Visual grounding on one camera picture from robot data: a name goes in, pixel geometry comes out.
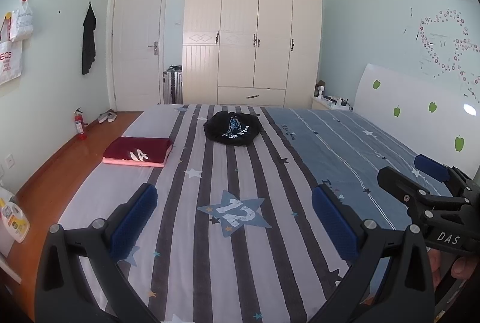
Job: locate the grey ribbed suitcase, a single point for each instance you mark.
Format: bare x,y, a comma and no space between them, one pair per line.
172,87

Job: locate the cream nightstand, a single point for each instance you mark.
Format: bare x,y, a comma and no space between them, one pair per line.
318,104

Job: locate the pink folded garment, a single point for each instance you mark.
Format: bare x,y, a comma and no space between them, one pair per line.
127,162

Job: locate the small white desk fan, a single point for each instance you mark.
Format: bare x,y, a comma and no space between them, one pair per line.
321,90

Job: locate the white tote bag red print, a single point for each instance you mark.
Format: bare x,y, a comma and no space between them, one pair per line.
9,61

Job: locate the white headboard green apple stickers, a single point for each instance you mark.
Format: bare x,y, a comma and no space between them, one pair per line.
412,90

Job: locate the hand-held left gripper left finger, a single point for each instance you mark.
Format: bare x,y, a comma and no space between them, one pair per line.
133,222

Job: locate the black printed t-shirt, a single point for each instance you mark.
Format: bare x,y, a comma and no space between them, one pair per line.
217,128

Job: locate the white detergent bottle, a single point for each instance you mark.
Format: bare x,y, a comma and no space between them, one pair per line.
15,222

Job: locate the maroon folded shirt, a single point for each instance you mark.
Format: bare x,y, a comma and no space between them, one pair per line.
123,149

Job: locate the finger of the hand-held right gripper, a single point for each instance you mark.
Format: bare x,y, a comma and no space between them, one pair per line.
431,167
397,184

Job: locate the white wall socket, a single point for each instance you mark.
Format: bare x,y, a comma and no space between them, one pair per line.
9,161

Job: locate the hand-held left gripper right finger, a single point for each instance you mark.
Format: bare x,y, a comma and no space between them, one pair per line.
333,222

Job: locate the circle pattern wall sticker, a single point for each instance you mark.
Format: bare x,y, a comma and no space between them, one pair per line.
446,42

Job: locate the red fire extinguisher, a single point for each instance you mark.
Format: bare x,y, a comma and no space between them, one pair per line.
79,126

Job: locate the white door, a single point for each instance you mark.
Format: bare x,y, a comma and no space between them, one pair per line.
138,27

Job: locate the cream wardrobe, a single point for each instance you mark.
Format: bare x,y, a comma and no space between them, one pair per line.
240,27

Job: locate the white plastic bag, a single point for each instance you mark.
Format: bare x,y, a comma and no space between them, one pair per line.
21,23

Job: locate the black hanging garment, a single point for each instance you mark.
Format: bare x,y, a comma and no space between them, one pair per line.
89,42

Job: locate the power strip with plugs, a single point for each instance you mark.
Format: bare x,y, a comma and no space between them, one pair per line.
337,102

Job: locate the bed with striped star sheet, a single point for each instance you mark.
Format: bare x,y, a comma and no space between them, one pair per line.
262,173

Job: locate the person's right hand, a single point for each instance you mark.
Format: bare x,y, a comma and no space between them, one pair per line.
463,266

